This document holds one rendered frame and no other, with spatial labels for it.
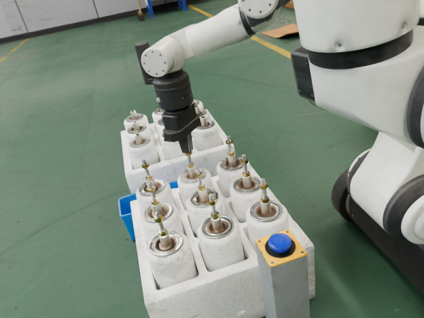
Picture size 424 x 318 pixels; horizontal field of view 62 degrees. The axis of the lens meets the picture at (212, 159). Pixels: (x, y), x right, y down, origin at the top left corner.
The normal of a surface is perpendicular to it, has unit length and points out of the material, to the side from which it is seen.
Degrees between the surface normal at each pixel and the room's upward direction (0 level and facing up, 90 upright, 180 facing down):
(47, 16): 90
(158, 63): 90
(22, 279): 0
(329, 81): 99
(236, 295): 90
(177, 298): 90
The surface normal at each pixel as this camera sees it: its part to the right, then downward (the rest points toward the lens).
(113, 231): -0.16, -0.85
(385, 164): -0.88, -0.27
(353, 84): -0.55, 0.61
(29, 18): 0.24, 0.46
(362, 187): -0.97, 0.01
